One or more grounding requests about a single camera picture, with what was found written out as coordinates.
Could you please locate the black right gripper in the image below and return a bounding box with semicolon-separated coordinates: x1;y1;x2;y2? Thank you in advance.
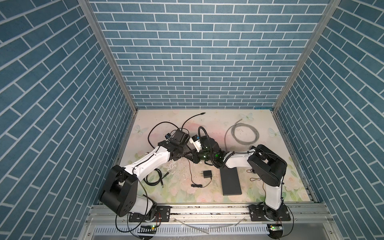
183;148;216;165

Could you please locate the black power adapter with cord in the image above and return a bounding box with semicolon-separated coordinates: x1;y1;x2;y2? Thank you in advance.
188;159;213;188

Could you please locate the long black ethernet cable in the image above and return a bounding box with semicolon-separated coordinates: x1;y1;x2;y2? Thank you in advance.
180;112;206;131

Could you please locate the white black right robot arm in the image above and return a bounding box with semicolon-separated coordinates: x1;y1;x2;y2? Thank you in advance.
189;136;288;211

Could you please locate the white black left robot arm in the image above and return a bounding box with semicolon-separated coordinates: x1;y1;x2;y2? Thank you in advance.
99;130;190;220

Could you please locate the large flat black box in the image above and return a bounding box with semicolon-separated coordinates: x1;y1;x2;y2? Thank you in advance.
220;167;242;196

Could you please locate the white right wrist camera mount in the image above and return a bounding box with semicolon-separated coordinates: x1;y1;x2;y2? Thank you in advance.
190;135;202;152

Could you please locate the grey coiled cable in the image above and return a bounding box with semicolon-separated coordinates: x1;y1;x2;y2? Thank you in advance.
224;119;260;152

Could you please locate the thin black wire tangle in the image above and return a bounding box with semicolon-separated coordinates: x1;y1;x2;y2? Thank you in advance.
246;167;268;199

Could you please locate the coiled black cable bundle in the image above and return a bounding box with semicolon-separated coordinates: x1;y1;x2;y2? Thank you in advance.
143;168;170;188

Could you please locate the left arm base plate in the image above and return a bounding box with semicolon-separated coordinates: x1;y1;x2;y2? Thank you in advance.
129;206;171;223

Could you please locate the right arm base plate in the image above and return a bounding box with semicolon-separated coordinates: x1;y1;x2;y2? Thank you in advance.
248;204;291;222

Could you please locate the aluminium front rail frame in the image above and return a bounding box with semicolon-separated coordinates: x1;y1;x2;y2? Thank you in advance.
79;202;342;240

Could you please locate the aluminium corner post left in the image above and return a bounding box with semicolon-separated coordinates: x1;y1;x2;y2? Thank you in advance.
78;0;138;114

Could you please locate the aluminium corner post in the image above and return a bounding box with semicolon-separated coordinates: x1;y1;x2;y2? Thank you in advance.
78;0;138;114
272;0;341;114

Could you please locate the aluminium corner post right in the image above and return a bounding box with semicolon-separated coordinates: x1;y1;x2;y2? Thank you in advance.
272;0;341;114

